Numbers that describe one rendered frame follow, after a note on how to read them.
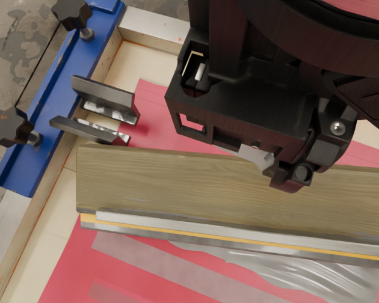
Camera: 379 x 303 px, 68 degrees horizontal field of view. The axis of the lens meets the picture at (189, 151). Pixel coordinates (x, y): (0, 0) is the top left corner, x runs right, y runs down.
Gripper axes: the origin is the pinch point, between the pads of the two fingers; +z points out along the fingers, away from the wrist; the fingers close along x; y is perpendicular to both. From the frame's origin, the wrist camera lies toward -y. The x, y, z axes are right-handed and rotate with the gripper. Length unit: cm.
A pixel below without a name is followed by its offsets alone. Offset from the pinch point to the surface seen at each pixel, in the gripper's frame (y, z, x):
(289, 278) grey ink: -7.7, 12.6, 10.5
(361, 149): -12.6, 13.3, -8.3
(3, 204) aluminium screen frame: 28.6, 9.7, 14.5
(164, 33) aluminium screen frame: 18.2, 9.7, -14.9
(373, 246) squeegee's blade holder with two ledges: -10.9, 2.6, 4.7
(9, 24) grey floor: 148, 109, -58
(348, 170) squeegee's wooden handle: -7.0, 1.8, -1.1
